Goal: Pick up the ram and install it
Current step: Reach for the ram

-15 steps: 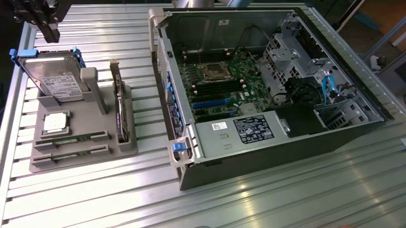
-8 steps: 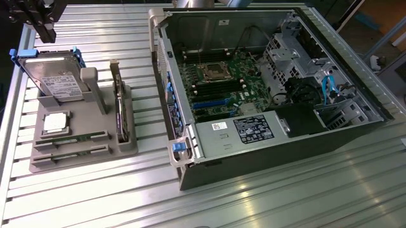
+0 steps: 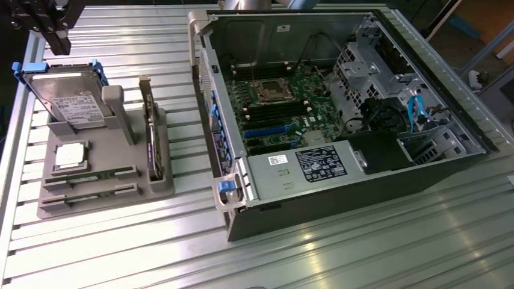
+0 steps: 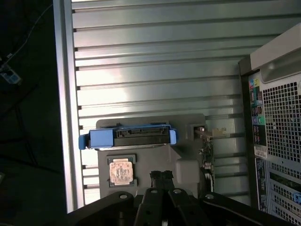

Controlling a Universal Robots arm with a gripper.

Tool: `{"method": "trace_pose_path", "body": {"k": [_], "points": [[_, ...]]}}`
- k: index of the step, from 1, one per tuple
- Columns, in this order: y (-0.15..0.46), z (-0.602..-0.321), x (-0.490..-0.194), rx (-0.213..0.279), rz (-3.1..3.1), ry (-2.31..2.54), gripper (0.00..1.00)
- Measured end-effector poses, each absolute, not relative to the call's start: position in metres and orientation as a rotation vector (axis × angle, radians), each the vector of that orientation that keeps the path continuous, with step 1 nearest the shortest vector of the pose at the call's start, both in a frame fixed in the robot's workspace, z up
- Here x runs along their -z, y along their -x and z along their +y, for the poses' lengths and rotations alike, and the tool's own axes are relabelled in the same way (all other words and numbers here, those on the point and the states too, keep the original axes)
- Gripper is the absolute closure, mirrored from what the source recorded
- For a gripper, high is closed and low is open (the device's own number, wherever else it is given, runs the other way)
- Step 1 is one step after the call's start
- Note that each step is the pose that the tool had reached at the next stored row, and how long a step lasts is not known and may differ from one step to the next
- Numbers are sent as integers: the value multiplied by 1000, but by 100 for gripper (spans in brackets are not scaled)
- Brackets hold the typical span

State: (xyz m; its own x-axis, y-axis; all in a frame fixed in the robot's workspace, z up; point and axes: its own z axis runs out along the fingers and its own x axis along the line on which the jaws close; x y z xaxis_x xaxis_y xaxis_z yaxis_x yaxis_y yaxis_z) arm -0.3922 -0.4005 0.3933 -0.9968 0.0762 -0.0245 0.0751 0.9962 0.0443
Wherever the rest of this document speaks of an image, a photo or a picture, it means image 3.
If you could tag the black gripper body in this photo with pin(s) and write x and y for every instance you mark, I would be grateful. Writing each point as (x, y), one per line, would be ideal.
(38, 7)

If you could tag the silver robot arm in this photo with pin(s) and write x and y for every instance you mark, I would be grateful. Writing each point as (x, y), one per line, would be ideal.
(254, 3)

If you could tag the green RAM stick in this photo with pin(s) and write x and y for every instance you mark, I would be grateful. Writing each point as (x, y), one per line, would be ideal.
(77, 198)
(90, 176)

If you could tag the black RAM slot bank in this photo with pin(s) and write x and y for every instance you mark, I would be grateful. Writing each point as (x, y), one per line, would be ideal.
(277, 113)
(261, 70)

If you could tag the blue disk caddy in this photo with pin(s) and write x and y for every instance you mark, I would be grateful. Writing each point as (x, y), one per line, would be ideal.
(22, 70)

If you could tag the silver hard disk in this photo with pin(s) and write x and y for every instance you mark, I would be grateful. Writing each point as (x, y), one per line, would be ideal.
(70, 100)

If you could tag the grey parts rack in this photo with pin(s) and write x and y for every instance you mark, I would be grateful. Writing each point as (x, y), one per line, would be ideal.
(109, 144)

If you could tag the silver CPU chip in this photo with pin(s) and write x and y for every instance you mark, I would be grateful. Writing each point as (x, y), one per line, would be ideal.
(70, 155)

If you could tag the blue expansion slot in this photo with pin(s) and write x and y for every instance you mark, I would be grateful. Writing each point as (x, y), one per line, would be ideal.
(265, 132)

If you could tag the blue case latch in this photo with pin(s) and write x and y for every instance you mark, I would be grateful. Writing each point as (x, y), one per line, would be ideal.
(225, 185)

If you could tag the green motherboard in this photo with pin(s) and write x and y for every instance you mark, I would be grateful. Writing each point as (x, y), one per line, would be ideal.
(300, 120)

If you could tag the silver chipset heatsink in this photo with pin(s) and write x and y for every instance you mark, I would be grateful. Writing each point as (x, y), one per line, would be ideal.
(315, 137)

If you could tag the silver power supply unit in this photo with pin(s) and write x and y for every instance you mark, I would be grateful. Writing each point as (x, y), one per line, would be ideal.
(281, 177)

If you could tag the silver metal disk bay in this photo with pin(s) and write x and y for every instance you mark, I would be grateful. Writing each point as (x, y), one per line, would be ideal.
(361, 78)

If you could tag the black open PC case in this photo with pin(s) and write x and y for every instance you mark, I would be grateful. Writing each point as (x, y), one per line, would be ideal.
(361, 192)

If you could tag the white plastic object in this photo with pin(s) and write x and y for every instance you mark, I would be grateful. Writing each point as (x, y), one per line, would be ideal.
(475, 79)

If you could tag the graphics card with metal bracket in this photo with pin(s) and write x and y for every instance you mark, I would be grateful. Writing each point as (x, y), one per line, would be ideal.
(154, 135)

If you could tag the CPU socket with metal frame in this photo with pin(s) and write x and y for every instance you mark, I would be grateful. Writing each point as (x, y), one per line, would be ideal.
(270, 91)

